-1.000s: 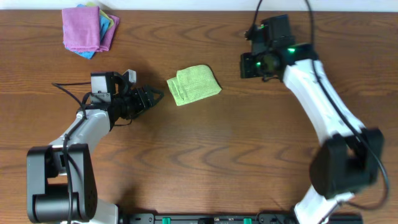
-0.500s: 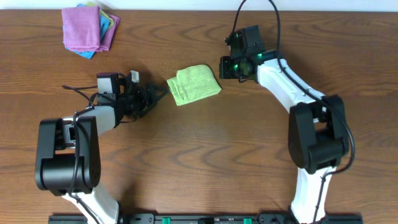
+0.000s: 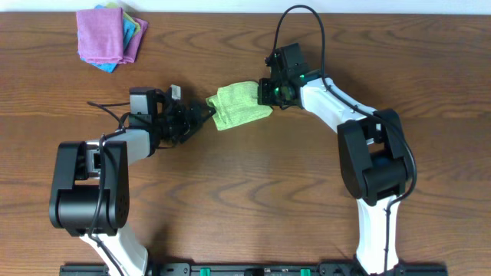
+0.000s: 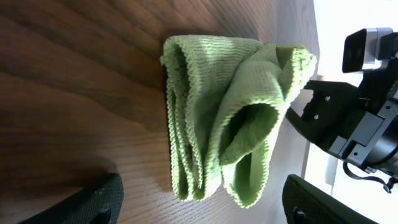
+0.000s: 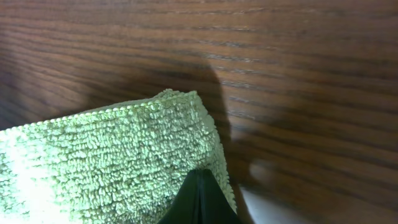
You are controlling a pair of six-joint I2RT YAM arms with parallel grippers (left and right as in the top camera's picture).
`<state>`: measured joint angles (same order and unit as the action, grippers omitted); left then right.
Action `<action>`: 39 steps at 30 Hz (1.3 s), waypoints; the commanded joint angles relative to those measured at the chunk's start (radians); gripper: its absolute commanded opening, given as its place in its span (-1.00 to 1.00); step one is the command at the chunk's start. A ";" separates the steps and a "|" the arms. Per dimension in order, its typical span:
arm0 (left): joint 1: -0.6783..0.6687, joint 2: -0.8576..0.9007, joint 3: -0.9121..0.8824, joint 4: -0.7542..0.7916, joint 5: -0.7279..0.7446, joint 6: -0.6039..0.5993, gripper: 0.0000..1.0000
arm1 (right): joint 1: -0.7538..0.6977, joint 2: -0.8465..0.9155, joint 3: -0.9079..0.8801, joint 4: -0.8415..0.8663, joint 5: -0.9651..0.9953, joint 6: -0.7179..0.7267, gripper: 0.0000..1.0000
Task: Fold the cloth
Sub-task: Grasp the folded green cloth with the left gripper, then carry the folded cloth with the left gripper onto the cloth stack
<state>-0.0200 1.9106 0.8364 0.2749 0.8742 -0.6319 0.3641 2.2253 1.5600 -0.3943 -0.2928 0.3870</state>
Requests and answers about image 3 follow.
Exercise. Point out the folded purple cloth underneath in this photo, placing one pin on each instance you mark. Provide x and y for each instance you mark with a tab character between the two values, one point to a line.
130	53

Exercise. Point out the green microfiber cloth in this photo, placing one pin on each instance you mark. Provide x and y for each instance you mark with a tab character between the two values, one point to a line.
236	105

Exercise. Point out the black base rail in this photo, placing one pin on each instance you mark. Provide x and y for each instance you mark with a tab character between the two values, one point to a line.
332	268

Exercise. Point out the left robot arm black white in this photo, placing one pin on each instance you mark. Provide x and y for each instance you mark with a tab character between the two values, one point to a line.
90	190

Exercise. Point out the folded yellow-green cloth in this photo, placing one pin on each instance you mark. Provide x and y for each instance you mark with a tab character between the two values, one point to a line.
137	26

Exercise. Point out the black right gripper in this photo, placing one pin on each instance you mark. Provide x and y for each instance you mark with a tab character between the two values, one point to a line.
263	96

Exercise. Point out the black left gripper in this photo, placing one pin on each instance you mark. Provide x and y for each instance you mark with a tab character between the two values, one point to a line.
195	115

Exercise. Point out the folded blue cloth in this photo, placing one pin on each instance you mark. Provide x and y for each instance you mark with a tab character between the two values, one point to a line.
129	32

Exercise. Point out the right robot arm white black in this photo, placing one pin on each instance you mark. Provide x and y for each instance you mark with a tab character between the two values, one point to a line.
374	159

